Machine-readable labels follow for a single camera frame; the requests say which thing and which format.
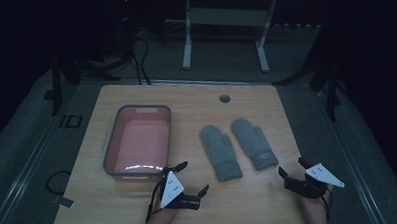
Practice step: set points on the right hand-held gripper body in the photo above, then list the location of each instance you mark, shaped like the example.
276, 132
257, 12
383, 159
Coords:
324, 176

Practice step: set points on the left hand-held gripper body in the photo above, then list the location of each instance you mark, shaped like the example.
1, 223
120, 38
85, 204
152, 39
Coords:
171, 189

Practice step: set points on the person's left hand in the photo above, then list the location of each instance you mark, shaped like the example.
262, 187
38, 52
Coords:
163, 216

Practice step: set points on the person's right hand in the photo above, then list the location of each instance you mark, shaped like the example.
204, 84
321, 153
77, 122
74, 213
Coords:
315, 205

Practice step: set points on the plain grey mitten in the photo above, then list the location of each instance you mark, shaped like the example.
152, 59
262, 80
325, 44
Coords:
221, 154

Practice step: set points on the pink basin with grey rim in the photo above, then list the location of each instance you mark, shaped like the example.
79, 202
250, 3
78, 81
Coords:
140, 140

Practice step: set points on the grey mitten with label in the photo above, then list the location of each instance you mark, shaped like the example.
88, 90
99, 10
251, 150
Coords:
252, 140

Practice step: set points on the black stand with angled legs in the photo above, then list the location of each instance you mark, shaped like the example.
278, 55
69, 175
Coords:
331, 94

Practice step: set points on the round grey table grommet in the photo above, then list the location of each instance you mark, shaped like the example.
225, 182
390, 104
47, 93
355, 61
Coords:
224, 98

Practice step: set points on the black tripod stand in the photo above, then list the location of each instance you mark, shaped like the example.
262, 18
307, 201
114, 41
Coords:
56, 87

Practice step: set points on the white metal stand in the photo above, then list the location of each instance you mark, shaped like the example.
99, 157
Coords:
228, 17

